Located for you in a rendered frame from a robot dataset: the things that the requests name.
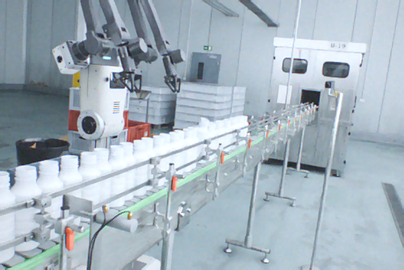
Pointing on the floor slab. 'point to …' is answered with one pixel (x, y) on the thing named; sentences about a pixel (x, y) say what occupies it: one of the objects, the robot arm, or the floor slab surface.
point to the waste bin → (50, 149)
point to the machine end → (317, 95)
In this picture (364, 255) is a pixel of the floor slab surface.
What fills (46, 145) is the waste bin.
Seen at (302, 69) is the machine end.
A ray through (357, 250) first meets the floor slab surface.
